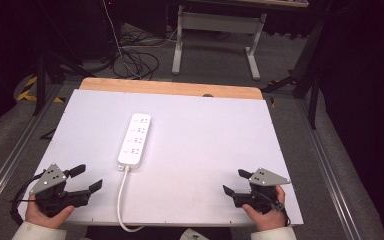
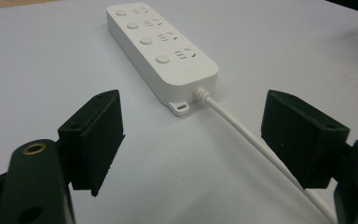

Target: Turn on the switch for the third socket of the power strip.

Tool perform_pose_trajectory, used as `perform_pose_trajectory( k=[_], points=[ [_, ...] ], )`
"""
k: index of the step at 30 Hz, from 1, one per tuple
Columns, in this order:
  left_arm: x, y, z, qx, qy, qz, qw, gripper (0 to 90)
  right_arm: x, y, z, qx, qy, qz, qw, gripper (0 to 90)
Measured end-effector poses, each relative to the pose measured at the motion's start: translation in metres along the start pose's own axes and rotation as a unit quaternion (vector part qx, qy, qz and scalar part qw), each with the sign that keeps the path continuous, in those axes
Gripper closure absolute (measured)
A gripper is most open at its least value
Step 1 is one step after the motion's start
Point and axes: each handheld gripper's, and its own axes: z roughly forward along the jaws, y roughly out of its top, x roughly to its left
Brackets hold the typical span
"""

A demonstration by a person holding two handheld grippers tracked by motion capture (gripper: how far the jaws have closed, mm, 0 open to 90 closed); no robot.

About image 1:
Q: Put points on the white metal desk frame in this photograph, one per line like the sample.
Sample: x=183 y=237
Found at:
x=213 y=22

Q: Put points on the aluminium floor rail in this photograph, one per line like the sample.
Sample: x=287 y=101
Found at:
x=326 y=180
x=11 y=156

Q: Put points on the yellow black floor tape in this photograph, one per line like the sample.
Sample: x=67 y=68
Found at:
x=28 y=91

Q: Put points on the black metal stand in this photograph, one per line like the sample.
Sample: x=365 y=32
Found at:
x=308 y=80
x=41 y=80

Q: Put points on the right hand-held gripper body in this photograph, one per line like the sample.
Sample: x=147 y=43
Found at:
x=261 y=191

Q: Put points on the white cloth on lap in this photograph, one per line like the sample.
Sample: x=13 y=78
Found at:
x=193 y=235

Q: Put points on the white table cover board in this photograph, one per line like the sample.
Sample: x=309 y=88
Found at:
x=196 y=150

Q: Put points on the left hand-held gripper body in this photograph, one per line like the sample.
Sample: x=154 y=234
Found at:
x=55 y=195

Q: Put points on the white power strip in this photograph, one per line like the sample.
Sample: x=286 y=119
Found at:
x=134 y=139

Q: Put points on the person's right hand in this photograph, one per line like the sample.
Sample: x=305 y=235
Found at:
x=268 y=218

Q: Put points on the black curtain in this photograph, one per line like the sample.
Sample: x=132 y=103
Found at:
x=366 y=100

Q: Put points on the person's left hand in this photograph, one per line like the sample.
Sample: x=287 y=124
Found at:
x=45 y=217

